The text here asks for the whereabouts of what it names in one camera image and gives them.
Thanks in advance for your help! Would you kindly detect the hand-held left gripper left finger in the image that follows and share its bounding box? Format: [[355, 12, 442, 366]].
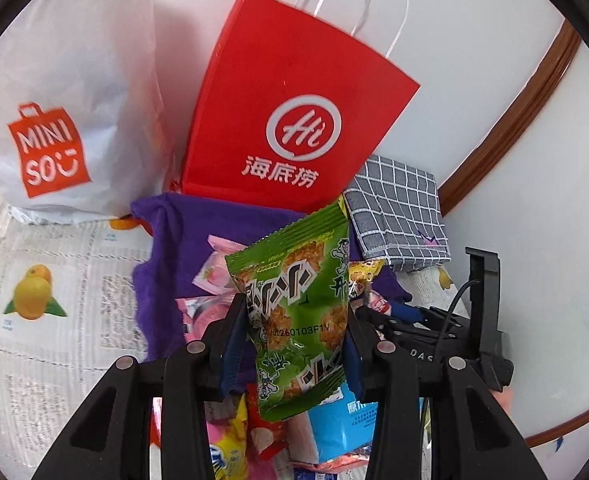
[[29, 292, 250, 480]]

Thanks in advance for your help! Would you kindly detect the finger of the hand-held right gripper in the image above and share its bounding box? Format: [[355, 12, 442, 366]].
[[357, 308, 411, 344], [384, 300, 471, 332]]

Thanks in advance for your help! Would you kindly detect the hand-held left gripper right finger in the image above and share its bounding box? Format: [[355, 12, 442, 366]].
[[341, 305, 550, 480]]

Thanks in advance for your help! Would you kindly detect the pink and yellow snack packet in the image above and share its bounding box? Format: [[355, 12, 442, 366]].
[[207, 392, 252, 480]]

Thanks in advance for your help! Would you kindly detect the green snack packet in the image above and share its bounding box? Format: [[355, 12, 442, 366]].
[[224, 199, 351, 422]]

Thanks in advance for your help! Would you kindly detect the blue tissue pack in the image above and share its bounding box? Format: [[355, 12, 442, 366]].
[[308, 394, 381, 463]]

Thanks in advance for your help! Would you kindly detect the yellow cartoon snack packet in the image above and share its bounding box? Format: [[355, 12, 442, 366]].
[[349, 259, 386, 301]]

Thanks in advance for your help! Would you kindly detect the grey checked cloth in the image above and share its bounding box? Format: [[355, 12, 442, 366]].
[[344, 156, 452, 272]]

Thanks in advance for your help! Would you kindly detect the purple towel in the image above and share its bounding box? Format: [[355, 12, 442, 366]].
[[130, 192, 415, 401]]

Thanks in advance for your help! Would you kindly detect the red paper bag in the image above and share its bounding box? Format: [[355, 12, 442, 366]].
[[171, 0, 421, 216]]

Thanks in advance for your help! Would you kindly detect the white plastic bag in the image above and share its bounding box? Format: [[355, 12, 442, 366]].
[[0, 0, 175, 225]]

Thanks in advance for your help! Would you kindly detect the black cable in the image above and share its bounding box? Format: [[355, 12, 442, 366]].
[[437, 279, 477, 358]]

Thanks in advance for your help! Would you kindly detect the brown wooden door frame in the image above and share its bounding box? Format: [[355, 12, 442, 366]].
[[437, 17, 582, 213]]

